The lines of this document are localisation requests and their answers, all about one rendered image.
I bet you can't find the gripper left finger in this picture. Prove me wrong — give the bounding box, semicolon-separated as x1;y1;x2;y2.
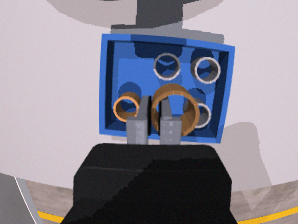
126;96;152;144

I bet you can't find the bronze bushing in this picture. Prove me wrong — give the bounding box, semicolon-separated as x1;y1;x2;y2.
151;83;200;137
113;92;140;122

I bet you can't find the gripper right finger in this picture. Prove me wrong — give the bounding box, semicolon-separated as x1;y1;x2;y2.
158;96;182;145

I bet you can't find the blue crate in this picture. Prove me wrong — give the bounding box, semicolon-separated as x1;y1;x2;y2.
99;34;235;144

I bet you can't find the grey metal sleeve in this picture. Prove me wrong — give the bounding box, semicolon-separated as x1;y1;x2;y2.
190;57;220;84
153;53;181;80
183;98;211;128

